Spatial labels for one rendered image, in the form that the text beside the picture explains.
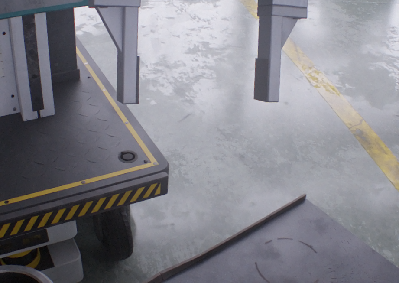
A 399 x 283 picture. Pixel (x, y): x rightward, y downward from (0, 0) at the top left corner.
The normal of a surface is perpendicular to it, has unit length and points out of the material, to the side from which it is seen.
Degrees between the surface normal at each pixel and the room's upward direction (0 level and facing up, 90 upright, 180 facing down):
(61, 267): 90
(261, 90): 84
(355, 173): 0
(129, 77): 66
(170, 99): 0
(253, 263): 0
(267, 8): 84
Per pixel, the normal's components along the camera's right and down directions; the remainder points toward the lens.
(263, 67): -0.93, 0.04
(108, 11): 0.37, 0.17
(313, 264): 0.07, -0.83
